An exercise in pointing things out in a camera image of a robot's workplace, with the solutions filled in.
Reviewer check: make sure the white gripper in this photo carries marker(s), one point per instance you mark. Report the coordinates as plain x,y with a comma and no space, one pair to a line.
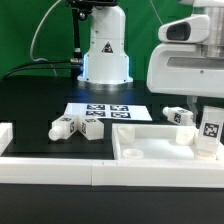
181,70

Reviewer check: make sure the white square tabletop part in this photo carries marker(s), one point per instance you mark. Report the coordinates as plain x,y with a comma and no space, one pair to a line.
166,142

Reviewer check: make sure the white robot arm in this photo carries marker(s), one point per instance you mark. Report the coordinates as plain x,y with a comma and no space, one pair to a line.
107,65

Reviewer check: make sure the white sheet with tags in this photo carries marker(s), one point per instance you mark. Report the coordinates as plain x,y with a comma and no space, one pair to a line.
110,111

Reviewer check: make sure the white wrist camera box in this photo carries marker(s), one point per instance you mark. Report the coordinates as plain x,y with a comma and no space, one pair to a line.
193,29

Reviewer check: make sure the white front fence wall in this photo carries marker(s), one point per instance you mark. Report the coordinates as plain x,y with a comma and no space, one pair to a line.
111,172

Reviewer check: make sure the white fence wall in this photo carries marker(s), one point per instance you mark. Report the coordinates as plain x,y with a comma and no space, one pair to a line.
111,172
6,135

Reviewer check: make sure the white left fence wall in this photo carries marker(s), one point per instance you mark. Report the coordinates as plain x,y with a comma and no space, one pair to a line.
6,135

